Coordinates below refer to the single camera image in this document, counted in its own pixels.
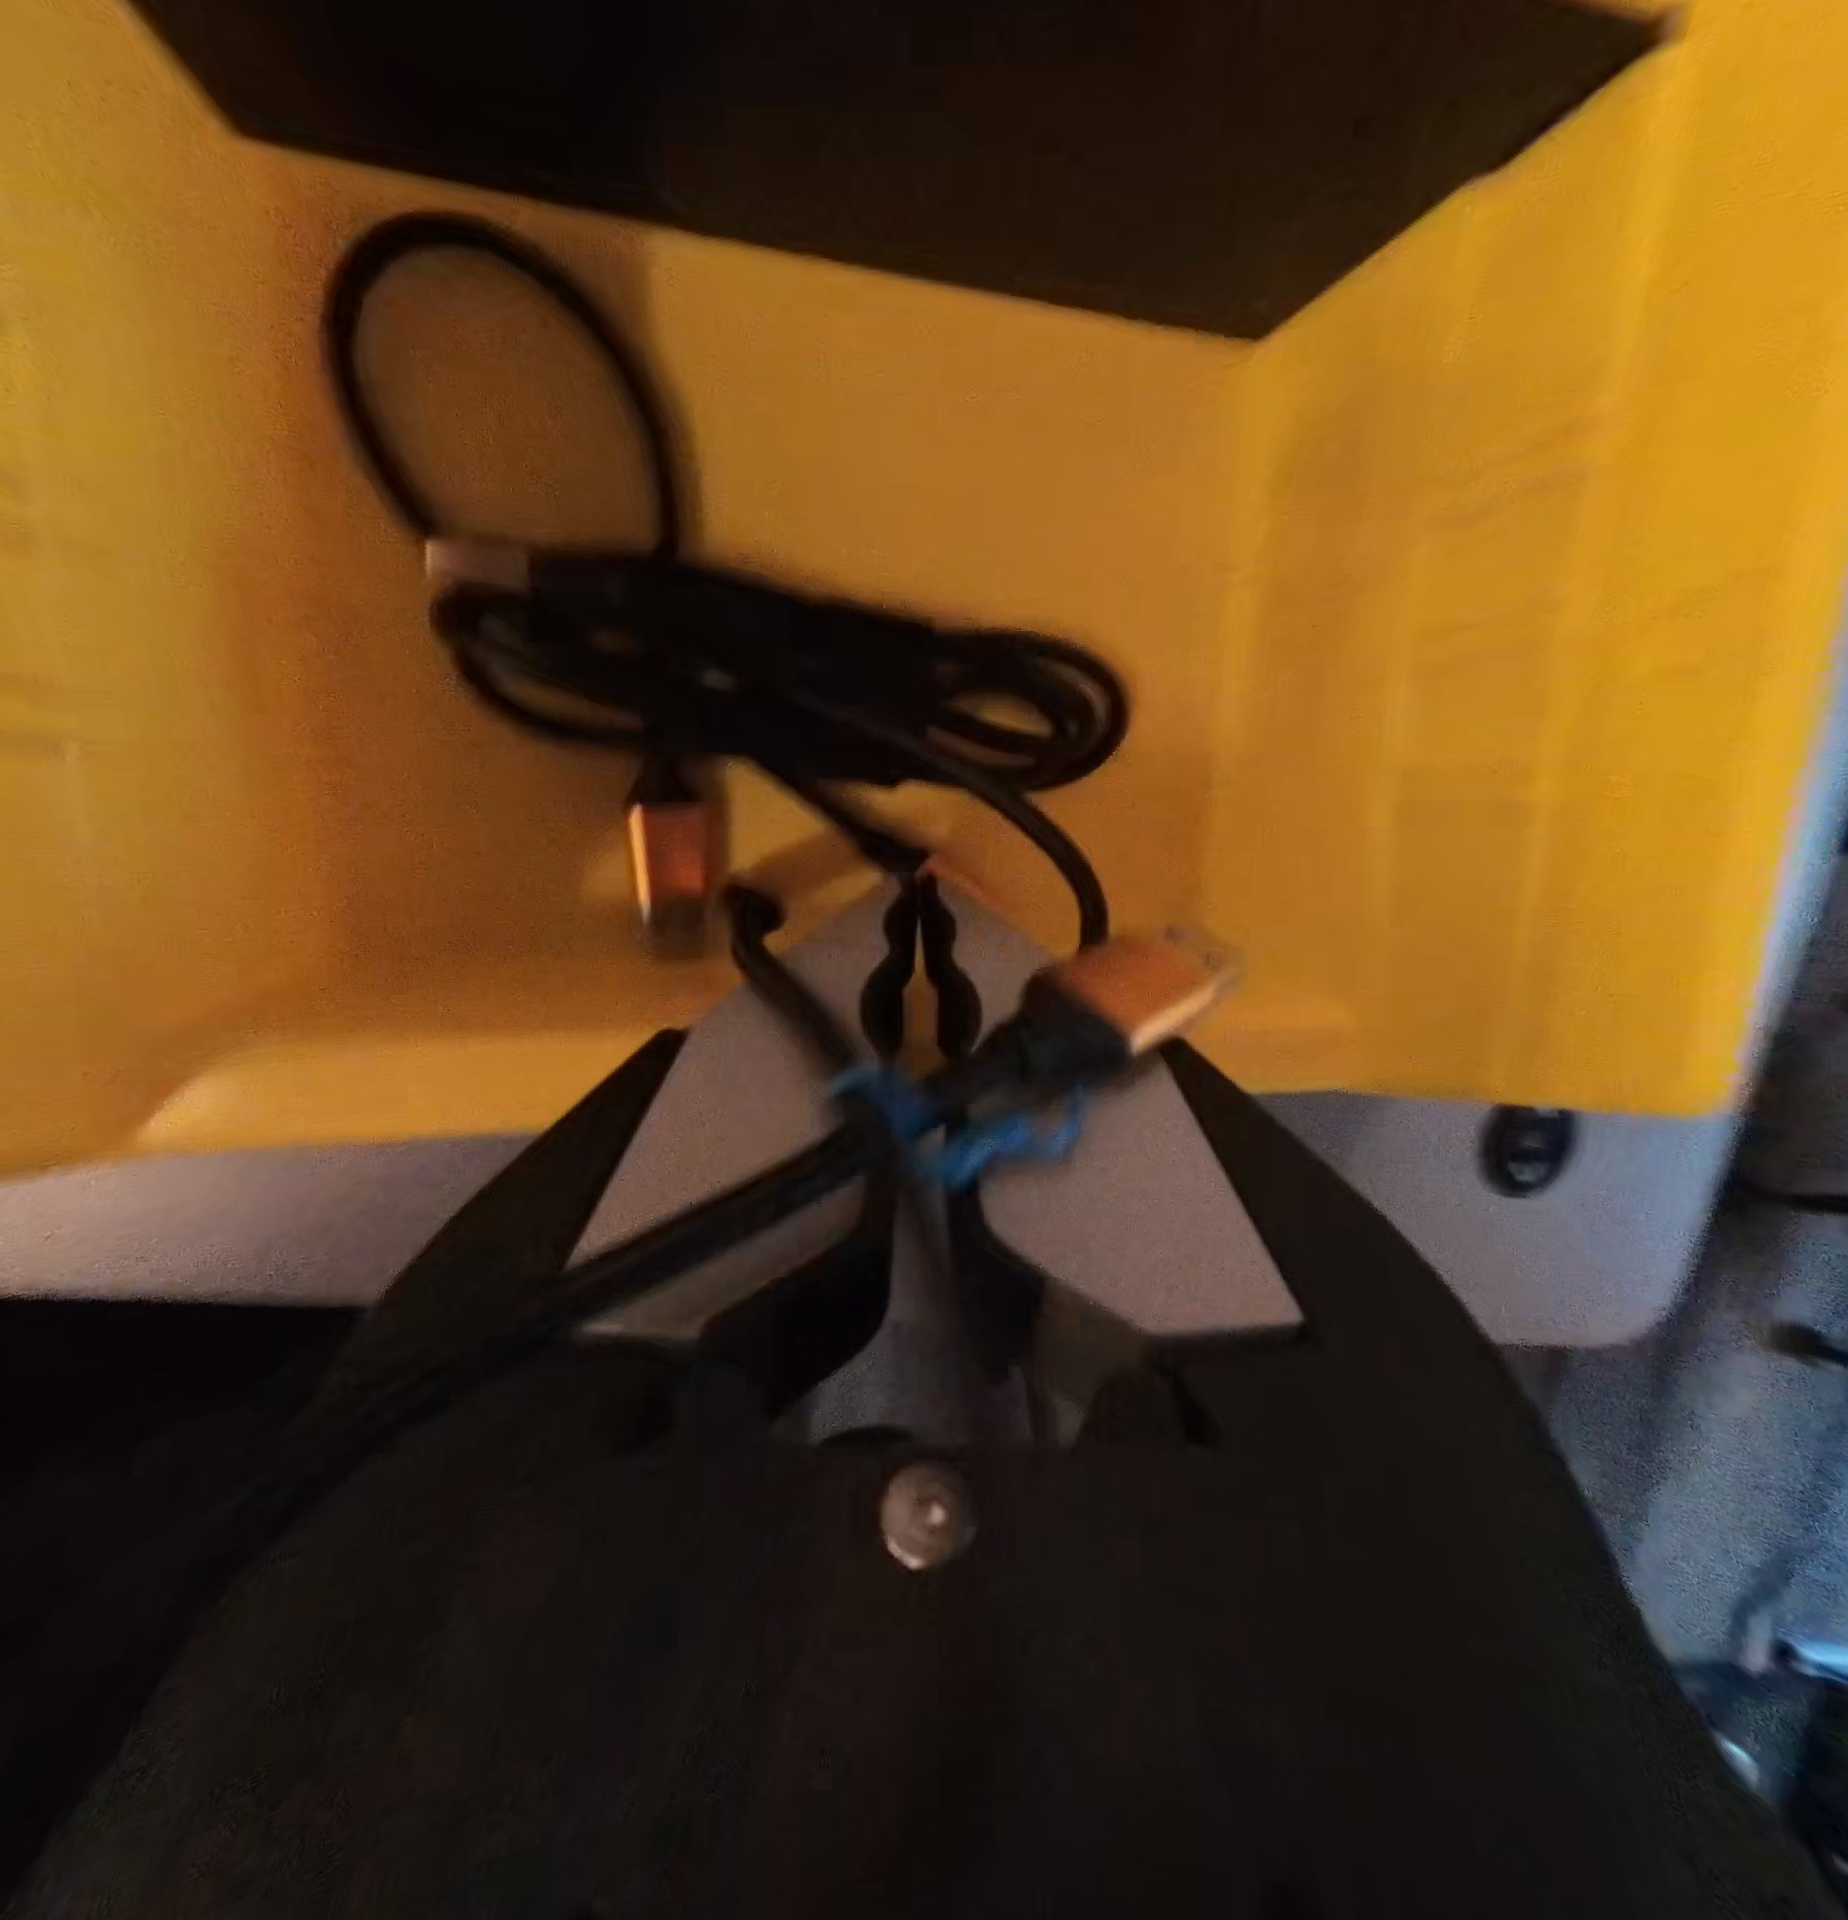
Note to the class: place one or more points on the yellow plastic bin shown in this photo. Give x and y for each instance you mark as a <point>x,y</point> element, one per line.
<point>1388,674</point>

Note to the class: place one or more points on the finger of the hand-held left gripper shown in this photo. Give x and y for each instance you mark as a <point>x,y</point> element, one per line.
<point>699,1125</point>
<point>1164,1215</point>

